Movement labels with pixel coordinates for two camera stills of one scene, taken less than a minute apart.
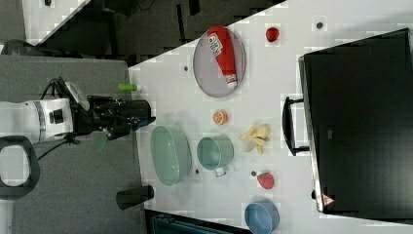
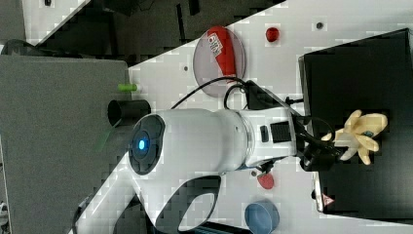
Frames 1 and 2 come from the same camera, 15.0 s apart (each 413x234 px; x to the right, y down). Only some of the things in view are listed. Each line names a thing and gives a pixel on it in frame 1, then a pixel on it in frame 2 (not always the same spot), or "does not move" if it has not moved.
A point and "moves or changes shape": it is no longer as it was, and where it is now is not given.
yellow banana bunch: (255, 137) moves or changes shape
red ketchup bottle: (222, 49) does not move
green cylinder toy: (131, 87) does not move
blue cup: (262, 216) does not move
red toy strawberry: (266, 180) does not move
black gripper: (112, 116) -> (319, 155)
